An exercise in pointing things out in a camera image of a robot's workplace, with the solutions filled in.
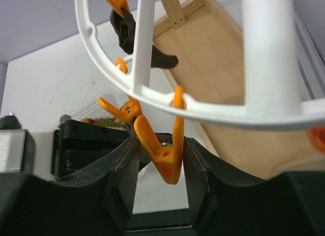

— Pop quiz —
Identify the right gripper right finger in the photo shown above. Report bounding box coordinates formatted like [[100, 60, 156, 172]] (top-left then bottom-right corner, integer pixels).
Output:
[[183, 138, 324, 235]]

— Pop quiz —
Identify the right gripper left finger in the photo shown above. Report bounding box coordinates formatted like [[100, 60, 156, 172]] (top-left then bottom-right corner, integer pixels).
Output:
[[1, 138, 140, 235]]

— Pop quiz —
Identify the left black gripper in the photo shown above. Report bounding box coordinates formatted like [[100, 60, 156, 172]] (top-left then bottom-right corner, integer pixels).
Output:
[[51, 115, 131, 181]]

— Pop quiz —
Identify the orange clip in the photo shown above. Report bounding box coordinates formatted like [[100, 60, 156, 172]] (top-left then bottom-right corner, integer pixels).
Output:
[[133, 85, 186, 185], [105, 0, 129, 18], [307, 127, 325, 153], [97, 57, 143, 125]]

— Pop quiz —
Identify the black sock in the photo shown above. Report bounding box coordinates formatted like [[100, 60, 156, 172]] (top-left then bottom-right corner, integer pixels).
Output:
[[110, 8, 179, 69]]

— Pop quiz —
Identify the white round sock hanger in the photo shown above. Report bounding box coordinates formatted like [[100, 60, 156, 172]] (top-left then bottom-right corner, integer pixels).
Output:
[[75, 0, 324, 130]]

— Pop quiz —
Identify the white plastic basket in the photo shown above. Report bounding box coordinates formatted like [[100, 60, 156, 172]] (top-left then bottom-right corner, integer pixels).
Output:
[[70, 89, 130, 131]]

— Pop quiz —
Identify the orange clip top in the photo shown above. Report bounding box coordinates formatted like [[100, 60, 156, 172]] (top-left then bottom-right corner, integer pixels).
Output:
[[105, 0, 129, 18]]

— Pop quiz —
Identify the wooden drying rack frame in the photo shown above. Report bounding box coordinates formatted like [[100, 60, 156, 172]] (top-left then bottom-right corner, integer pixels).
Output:
[[154, 0, 324, 179]]

